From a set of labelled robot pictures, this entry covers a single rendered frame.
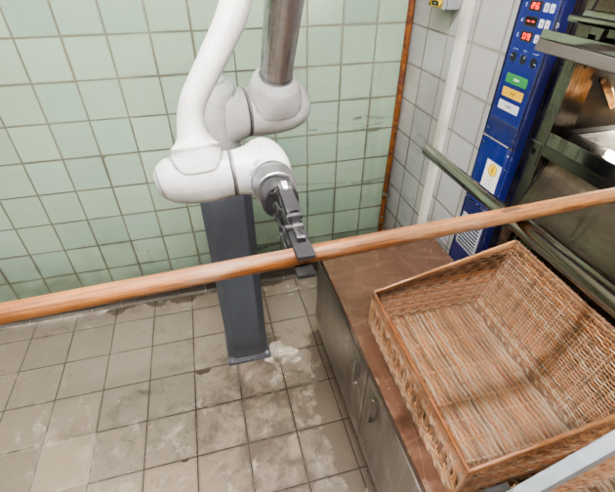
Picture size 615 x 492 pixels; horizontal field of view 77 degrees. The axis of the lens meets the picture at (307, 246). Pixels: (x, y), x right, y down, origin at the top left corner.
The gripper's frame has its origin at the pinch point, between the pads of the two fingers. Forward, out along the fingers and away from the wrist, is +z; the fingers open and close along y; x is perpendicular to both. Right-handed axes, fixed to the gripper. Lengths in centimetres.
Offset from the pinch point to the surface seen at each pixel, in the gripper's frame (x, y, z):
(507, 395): -58, 60, 5
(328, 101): -45, 17, -125
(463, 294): -64, 55, -30
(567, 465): -28.8, 16.1, 34.7
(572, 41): -65, -24, -25
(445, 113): -78, 12, -83
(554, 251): -42.4, 1.2, 9.0
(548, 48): -65, -22, -31
